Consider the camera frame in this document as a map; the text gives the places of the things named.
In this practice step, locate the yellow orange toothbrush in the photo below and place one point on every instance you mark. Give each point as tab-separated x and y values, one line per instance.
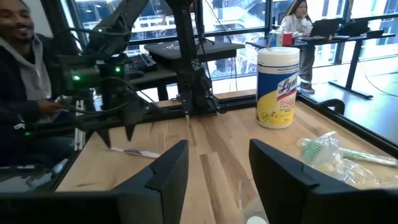
348	174

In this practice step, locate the large dark-framed window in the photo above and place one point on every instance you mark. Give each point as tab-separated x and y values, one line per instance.
242	18

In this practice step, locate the silver aluminium bracket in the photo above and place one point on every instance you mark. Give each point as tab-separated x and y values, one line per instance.
80	137

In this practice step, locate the red white box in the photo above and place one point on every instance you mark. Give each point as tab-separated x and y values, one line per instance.
286	39

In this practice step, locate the black standing desk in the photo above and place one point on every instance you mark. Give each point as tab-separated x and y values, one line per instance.
342	39

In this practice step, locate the Lysol wipes canister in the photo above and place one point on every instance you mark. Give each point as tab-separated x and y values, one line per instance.
276	93

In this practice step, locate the purple toothbrush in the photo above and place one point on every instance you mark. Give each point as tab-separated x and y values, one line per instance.
136	152

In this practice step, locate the green wrapped toothbrush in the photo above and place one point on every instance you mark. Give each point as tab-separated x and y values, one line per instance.
311	152

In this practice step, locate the grey laptop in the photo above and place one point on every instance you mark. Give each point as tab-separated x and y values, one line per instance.
224	49

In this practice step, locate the person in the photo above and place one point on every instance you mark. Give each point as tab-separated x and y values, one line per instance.
28	77
297	21

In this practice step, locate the black keyboard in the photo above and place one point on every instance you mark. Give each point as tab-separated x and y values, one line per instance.
141	62

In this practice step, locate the teal mouthwash bottle white cap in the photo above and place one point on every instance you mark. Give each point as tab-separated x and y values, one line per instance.
256	221

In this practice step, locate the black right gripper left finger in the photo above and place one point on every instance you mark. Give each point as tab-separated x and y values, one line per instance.
155	199

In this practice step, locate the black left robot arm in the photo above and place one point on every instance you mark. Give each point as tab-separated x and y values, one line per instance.
186	46

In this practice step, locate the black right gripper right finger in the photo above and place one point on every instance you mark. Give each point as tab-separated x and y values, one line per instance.
295	199

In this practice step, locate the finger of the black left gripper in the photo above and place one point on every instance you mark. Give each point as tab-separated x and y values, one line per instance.
105	138
130	132

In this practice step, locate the clear acrylic organizer box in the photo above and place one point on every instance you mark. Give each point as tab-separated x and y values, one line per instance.
248	202

